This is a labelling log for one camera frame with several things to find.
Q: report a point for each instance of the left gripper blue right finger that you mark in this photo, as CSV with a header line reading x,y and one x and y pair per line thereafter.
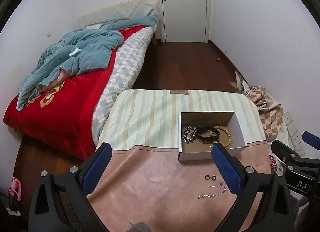
x,y
229,167

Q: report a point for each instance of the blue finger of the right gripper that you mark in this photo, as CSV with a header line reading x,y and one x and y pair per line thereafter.
x,y
311,140

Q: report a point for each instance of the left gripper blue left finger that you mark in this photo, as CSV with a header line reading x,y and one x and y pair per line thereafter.
x,y
92,169

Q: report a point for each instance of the white cardboard jewelry box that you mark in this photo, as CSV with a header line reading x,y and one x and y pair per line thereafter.
x,y
227,123

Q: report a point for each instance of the white power strip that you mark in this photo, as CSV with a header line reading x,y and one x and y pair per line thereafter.
x,y
295,137

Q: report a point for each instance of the black leather wristband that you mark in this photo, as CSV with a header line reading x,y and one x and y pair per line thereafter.
x,y
207,134

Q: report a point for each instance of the checkered beige cloth pile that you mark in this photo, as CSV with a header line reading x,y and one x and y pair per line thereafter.
x,y
270,111

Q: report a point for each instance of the pink and striped table cloth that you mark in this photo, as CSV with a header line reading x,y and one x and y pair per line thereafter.
x,y
146,183

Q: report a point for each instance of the red floral blanket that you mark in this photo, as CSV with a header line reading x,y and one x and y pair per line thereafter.
x,y
62,116

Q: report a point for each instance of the pink slipper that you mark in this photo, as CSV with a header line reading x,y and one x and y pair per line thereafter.
x,y
15,190

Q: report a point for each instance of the teal blue quilt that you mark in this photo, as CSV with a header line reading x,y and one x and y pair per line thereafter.
x,y
55,64

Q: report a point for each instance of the white tissue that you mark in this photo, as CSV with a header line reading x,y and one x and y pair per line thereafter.
x,y
76,51

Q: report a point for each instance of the bed with checkered sheet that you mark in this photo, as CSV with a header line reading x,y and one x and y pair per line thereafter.
x,y
128,62

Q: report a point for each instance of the white pillow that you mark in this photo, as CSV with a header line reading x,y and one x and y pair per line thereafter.
x,y
116,13

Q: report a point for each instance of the white door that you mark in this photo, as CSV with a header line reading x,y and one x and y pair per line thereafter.
x,y
185,20

